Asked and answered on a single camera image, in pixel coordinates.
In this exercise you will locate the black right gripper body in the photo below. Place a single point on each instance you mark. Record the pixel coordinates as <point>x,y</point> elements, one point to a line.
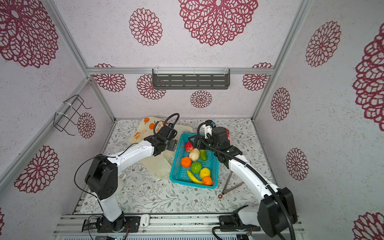
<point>207,144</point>

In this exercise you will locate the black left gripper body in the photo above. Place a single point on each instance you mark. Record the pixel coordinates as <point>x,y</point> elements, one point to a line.
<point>171,145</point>

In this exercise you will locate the red apple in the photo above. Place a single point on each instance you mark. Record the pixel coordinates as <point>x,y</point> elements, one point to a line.
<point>188,147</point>

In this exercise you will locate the cream garlic bulb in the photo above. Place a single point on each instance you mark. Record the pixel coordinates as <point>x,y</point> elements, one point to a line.
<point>194,155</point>

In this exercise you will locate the orange mandarin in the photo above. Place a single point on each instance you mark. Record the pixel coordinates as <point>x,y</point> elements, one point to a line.
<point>186,162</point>

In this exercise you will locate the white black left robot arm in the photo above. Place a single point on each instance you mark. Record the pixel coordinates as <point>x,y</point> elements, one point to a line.
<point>102,177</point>

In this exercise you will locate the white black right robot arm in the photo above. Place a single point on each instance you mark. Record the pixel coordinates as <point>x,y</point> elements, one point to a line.
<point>276,211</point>

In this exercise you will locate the green cucumber piece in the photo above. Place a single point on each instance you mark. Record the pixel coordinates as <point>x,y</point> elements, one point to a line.
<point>203,155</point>

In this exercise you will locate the yellow lemon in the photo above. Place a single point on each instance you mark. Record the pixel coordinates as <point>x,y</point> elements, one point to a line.
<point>205,172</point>

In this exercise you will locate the teal plastic basket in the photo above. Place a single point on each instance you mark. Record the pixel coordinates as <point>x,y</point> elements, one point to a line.
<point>179,175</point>

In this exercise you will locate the small orange tangerine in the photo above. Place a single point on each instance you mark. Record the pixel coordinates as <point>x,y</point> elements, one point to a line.
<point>207,181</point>

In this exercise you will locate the yellow banana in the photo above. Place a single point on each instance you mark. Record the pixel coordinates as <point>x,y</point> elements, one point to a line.
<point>193,178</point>

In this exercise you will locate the white ceramic mug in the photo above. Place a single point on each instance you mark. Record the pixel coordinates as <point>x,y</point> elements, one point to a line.
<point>121,182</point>

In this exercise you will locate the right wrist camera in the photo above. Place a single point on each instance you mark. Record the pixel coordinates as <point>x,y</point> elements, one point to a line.
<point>208,126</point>

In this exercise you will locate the grey wall shelf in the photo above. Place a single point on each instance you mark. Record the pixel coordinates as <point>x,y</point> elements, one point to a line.
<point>191,79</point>

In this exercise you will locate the black wire wall rack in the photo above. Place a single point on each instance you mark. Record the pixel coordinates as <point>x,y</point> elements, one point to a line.
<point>65,117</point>

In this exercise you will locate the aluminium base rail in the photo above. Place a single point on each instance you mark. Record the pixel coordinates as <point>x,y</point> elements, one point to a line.
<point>87,226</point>

